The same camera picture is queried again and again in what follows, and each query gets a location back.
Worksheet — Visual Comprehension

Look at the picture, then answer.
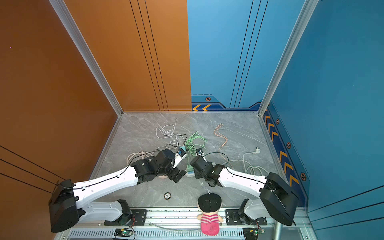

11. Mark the small round black dial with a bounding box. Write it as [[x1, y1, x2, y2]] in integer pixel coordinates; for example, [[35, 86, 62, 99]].
[[164, 192, 172, 200]]

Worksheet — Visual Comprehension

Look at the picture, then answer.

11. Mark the green charger adapter front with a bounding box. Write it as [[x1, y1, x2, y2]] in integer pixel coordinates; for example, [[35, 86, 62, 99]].
[[186, 165, 194, 173]]

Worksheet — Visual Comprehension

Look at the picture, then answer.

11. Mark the white usb cable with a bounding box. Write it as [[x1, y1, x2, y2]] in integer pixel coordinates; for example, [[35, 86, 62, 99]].
[[155, 118, 187, 148]]

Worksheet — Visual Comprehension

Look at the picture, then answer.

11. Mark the plush doll black hat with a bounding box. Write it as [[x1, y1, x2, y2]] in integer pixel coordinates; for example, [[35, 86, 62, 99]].
[[197, 193, 224, 236]]

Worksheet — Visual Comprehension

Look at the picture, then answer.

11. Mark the left green circuit board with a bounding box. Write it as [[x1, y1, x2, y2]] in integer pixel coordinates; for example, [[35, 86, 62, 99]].
[[114, 228, 135, 240]]

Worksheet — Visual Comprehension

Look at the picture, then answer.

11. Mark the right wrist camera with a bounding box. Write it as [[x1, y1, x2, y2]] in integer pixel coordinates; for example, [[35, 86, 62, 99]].
[[196, 148, 204, 156]]

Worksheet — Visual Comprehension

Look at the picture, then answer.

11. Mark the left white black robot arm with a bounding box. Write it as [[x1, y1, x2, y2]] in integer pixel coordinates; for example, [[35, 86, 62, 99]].
[[49, 149, 187, 233]]

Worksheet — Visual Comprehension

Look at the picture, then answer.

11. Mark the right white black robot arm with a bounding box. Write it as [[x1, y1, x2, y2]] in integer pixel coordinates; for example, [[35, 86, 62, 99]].
[[191, 155, 299, 226]]

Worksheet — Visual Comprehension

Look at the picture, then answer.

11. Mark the black usb cable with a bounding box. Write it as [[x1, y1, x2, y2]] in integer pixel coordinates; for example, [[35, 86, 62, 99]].
[[164, 134, 188, 151]]

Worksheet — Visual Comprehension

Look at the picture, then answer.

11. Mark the white blue power strip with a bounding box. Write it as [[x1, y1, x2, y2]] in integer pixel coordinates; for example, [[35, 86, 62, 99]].
[[185, 170, 195, 178]]

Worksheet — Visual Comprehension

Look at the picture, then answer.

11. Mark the white power strip cord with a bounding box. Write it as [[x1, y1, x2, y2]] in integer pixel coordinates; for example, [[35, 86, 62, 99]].
[[223, 146, 271, 178]]

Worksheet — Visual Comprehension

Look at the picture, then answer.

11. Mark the right circuit board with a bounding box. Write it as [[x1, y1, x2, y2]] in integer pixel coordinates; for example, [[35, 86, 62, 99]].
[[243, 228, 265, 240]]

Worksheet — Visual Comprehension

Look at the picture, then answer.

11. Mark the green usb cable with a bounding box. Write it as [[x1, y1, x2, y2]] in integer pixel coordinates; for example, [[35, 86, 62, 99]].
[[182, 131, 208, 167]]

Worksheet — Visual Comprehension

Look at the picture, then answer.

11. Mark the grey metal pole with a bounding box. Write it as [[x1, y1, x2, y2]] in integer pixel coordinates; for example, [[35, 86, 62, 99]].
[[272, 222, 283, 240]]

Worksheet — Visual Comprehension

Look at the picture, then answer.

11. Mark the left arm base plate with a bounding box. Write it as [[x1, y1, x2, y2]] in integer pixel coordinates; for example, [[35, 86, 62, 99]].
[[104, 209, 147, 227]]

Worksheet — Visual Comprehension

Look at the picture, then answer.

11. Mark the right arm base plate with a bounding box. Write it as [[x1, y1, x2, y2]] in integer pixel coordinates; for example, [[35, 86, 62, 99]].
[[225, 209, 268, 226]]

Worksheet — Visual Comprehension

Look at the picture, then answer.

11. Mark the pink multi-head cable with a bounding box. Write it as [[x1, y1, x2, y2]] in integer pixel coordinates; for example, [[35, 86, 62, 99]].
[[213, 122, 229, 150]]

